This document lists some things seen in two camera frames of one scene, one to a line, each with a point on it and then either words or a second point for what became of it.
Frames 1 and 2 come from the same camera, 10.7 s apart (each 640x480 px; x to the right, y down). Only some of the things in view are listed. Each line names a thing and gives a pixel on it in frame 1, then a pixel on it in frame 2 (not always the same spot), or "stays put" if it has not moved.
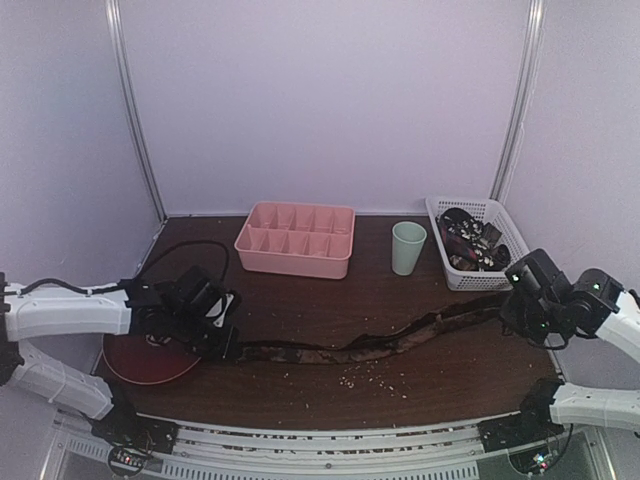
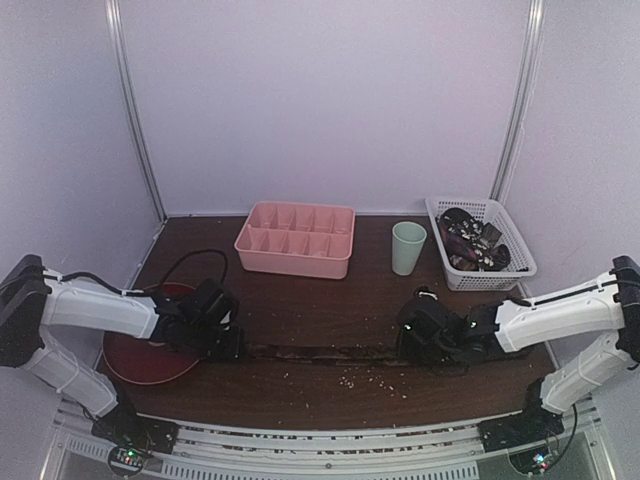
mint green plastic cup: (408, 239) stays put
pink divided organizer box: (297, 239) stays put
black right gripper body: (513, 312) → (407, 345)
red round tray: (140, 361) stays put
